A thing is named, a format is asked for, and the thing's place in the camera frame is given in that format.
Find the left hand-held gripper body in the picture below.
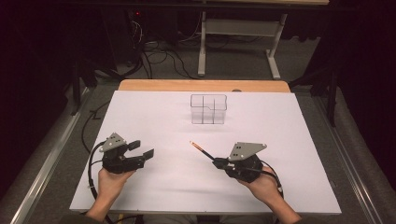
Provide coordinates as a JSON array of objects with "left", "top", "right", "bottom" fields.
[{"left": 99, "top": 133, "right": 146, "bottom": 175}]

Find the wooden table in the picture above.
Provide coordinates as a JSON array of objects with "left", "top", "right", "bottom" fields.
[{"left": 118, "top": 78, "right": 291, "bottom": 93}]

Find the right hand-held gripper black cable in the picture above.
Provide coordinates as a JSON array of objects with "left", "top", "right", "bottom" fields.
[{"left": 232, "top": 160, "right": 285, "bottom": 200}]

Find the tangle of black floor cables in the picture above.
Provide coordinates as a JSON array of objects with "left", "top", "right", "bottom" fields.
[{"left": 124, "top": 18, "right": 200, "bottom": 80}]

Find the black floor cable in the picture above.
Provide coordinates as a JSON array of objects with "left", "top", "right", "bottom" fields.
[{"left": 80, "top": 100, "right": 112, "bottom": 154}]

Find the person's right hand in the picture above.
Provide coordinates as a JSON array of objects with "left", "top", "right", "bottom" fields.
[{"left": 237, "top": 165, "right": 283, "bottom": 204}]

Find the left hand-held gripper black cable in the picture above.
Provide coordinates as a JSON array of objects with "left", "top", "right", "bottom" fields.
[{"left": 87, "top": 141, "right": 115, "bottom": 224}]

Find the clear acrylic divided organizer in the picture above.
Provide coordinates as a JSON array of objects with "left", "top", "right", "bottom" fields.
[{"left": 190, "top": 93, "right": 228, "bottom": 125}]

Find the black equipment box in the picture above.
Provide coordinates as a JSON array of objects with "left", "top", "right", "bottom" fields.
[{"left": 101, "top": 8, "right": 144, "bottom": 73}]

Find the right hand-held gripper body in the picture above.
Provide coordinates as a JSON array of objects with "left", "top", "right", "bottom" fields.
[{"left": 225, "top": 142, "right": 268, "bottom": 184}]

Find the white metal desk frame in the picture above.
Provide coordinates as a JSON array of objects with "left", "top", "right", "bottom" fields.
[{"left": 197, "top": 10, "right": 289, "bottom": 80}]

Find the person's left hand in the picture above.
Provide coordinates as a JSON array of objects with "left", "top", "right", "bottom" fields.
[{"left": 97, "top": 167, "right": 136, "bottom": 203}]

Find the black metal stand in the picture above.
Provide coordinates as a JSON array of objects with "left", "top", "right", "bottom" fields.
[
  {"left": 289, "top": 63, "right": 339, "bottom": 128},
  {"left": 70, "top": 59, "right": 98, "bottom": 117}
]

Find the metal floor rail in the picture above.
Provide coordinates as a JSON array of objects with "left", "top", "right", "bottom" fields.
[
  {"left": 313, "top": 95, "right": 387, "bottom": 224},
  {"left": 10, "top": 88, "right": 92, "bottom": 224}
]

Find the hand-held gripper black cable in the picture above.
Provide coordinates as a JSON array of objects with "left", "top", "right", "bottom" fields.
[
  {"left": 87, "top": 141, "right": 115, "bottom": 224},
  {"left": 232, "top": 160, "right": 285, "bottom": 200}
]

